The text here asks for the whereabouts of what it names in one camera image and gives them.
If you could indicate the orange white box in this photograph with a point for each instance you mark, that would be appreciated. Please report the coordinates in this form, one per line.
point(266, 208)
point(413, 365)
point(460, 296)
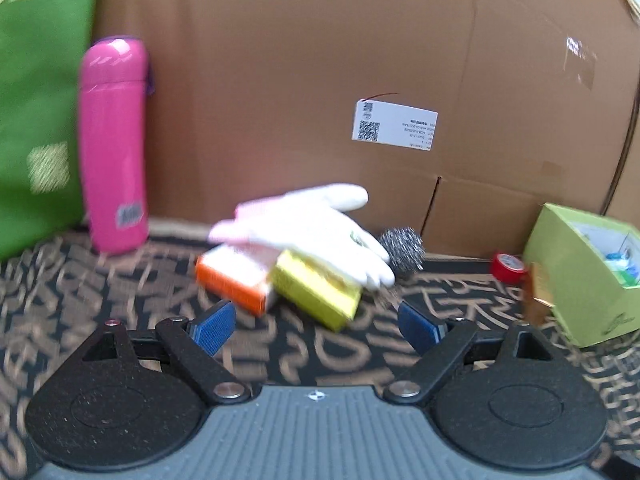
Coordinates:
point(240, 273)

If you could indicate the yellow packaged box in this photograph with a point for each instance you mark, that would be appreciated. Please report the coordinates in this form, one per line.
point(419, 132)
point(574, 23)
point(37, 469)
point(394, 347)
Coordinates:
point(330, 300)

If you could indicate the steel wool scrubber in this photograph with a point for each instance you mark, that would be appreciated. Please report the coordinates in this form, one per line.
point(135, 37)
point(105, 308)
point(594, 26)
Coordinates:
point(405, 249)

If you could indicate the light green cardboard box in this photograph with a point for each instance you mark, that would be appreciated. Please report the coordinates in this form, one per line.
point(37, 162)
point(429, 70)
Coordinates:
point(590, 302)

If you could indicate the copper gold small box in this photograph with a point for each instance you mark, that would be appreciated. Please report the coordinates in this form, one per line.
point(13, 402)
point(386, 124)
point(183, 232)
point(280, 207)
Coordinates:
point(537, 299)

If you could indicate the green shopping bag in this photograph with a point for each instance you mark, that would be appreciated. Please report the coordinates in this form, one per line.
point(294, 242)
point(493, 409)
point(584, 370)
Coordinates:
point(42, 44)

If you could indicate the large brown cardboard box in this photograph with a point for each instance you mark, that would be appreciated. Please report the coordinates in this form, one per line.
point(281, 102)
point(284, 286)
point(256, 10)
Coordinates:
point(537, 102)

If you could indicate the red tape roll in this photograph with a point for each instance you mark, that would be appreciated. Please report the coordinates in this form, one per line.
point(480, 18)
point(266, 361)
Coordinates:
point(507, 269)

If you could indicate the blue gum container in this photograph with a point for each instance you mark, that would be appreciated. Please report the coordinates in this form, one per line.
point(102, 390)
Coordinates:
point(625, 263)

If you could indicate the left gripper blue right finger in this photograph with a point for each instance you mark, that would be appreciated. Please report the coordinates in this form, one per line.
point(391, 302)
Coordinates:
point(441, 346)

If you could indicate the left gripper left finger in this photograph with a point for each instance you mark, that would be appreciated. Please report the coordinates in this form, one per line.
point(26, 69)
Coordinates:
point(191, 347)

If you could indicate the black tan lettered mat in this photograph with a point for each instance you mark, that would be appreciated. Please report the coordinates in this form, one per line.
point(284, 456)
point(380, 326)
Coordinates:
point(55, 294)

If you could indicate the white shipping label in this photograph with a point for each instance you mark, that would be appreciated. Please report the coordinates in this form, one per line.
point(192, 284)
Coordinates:
point(393, 124)

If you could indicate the pink thermos bottle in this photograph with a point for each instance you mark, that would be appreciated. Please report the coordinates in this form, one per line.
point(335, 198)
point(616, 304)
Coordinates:
point(114, 82)

